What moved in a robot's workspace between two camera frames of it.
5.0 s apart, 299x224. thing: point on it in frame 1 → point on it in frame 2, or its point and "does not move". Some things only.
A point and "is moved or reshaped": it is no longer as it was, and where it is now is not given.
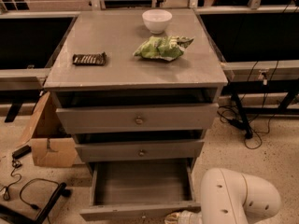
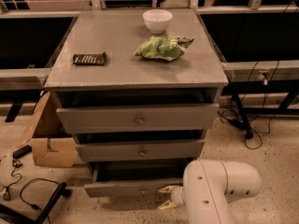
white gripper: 191,217 → 177,196
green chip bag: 165,47 does not move
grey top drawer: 136,118 does not move
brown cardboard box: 51,146 does not move
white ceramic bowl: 156,21 does not move
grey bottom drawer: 143,189 is moved or reshaped
